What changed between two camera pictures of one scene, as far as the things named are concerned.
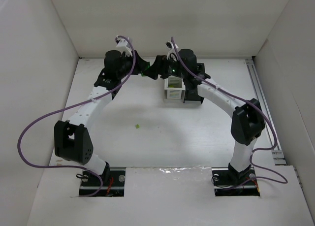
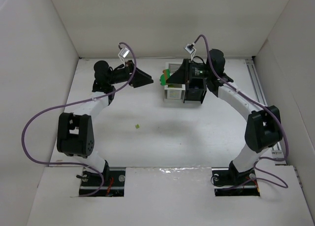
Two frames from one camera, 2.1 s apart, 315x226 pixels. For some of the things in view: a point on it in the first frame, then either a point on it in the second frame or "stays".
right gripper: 163,64 to 186,72
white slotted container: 174,88 stays
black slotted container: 190,85 stays
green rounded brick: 142,75 to 162,80
